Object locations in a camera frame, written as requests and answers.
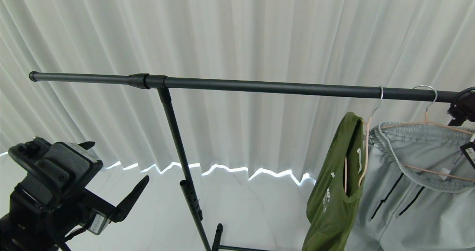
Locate white curtain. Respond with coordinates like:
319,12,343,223
0,0,475,186

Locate black clothes rack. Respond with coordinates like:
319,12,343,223
29,71,475,251

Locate pink clothes hanger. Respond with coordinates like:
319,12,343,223
344,87,384,193
380,85,475,182

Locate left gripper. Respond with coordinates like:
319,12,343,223
0,141,150,251

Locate pale grey shorts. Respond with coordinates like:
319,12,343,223
344,122,475,251

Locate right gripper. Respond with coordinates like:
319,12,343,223
460,141,475,170

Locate green long-sleeved shirt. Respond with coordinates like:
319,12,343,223
302,112,366,251

